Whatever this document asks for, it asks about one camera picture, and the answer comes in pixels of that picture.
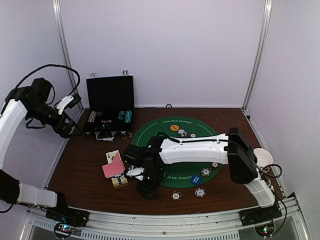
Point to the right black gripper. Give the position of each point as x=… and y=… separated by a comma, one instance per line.
x=149, y=189

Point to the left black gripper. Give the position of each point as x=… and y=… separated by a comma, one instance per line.
x=64, y=131

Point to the red black chip stack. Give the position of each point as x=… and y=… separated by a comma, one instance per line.
x=176, y=196

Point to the pink backed card deck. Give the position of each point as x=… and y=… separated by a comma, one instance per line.
x=112, y=169

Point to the blue small blind button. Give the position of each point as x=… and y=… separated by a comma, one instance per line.
x=196, y=180

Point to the orange round button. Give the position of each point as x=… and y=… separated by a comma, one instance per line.
x=174, y=128

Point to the blue pink chips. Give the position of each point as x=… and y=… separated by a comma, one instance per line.
x=92, y=117
x=205, y=172
x=183, y=133

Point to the blue pink chip stack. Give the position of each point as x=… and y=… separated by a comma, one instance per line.
x=200, y=192

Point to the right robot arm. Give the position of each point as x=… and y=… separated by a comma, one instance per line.
x=230, y=148

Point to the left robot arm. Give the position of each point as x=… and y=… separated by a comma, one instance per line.
x=28, y=103

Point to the round green poker mat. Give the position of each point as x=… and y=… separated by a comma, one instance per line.
x=178, y=175

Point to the blue pink chips in case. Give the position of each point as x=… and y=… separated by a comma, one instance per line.
x=92, y=117

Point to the blue yellow card box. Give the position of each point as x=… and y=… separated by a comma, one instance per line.
x=119, y=180

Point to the dice row in case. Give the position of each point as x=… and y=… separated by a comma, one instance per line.
x=106, y=121

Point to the ace of spades card pack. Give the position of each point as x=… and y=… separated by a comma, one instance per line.
x=113, y=155

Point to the black poker chip case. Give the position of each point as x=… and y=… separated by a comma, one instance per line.
x=107, y=96

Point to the teal chips in case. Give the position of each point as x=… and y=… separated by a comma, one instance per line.
x=125, y=116

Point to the white patterned teacup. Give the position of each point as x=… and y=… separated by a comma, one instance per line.
x=264, y=158

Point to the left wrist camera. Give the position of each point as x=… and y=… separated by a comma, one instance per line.
x=67, y=102

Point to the aluminium front rail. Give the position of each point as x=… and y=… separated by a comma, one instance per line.
x=223, y=225

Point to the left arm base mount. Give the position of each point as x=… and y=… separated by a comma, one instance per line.
x=70, y=216

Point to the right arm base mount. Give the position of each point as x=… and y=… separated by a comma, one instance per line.
x=258, y=215

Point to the left aluminium frame post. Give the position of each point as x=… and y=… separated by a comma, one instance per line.
x=63, y=43

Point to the aluminium frame post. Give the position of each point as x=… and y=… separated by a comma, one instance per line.
x=63, y=43
x=264, y=31

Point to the right aluminium frame post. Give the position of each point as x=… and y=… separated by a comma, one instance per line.
x=264, y=31

